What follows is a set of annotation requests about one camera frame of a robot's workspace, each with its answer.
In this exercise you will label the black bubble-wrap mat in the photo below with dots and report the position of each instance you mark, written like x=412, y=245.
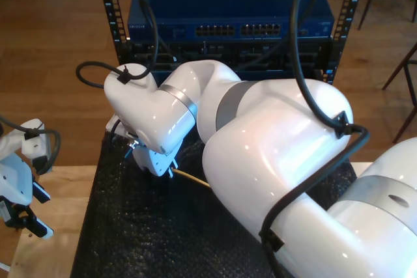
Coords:
x=146, y=226

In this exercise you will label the black rack server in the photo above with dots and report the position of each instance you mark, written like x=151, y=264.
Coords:
x=211, y=50

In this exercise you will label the dark metal-legged chair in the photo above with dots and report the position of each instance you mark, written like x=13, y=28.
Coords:
x=399, y=69

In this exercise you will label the blue network switch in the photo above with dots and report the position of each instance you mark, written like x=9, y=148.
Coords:
x=228, y=1

